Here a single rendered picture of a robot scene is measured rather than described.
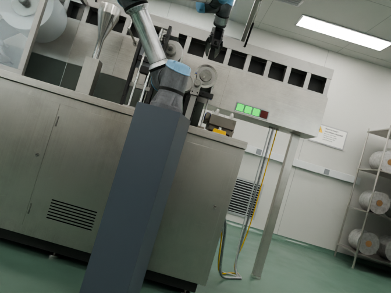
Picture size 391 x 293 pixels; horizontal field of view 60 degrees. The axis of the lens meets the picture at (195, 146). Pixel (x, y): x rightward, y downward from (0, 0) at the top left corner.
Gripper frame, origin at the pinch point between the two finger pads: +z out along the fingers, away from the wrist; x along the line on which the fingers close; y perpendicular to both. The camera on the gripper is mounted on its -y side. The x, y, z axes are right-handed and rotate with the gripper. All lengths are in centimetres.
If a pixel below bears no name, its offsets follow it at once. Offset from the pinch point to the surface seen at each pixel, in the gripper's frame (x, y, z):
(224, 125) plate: -20.1, -18.5, 31.7
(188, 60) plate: 15, 37, 32
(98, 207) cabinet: 35, -82, 55
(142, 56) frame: 38.3, -5.3, 9.8
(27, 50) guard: 97, -26, 13
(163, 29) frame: 30.8, 9.1, -2.0
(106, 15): 71, 22, 8
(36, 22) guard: 96, -14, 3
